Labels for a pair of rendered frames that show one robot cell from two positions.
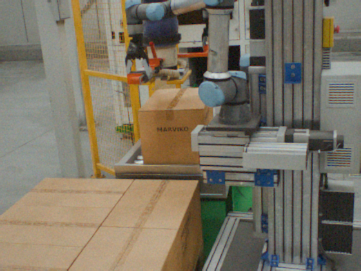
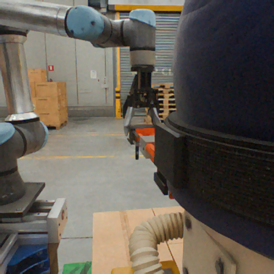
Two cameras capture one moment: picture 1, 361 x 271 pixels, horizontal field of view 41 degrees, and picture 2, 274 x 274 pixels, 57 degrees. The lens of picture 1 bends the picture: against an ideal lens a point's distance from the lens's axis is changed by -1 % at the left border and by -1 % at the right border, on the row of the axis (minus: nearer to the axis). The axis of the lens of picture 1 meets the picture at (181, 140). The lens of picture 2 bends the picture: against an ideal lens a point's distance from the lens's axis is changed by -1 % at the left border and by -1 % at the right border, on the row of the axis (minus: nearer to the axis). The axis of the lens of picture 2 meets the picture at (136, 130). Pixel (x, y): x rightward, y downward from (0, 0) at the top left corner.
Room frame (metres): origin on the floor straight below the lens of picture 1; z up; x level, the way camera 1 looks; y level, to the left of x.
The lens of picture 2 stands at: (3.00, -0.12, 1.41)
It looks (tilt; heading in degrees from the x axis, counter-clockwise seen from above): 11 degrees down; 158
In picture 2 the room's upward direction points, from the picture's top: straight up
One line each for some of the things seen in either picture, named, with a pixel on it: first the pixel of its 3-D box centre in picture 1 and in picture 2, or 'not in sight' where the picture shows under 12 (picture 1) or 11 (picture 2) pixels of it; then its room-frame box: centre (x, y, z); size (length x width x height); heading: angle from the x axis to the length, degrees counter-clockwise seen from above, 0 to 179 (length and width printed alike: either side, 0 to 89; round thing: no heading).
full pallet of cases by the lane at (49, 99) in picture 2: not in sight; (46, 98); (-5.20, 0.16, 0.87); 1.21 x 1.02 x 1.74; 162
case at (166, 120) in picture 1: (180, 127); not in sight; (3.06, 0.00, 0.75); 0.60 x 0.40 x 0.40; 170
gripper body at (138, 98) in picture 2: (136, 46); (142, 87); (2.31, 0.18, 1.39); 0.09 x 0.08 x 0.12; 169
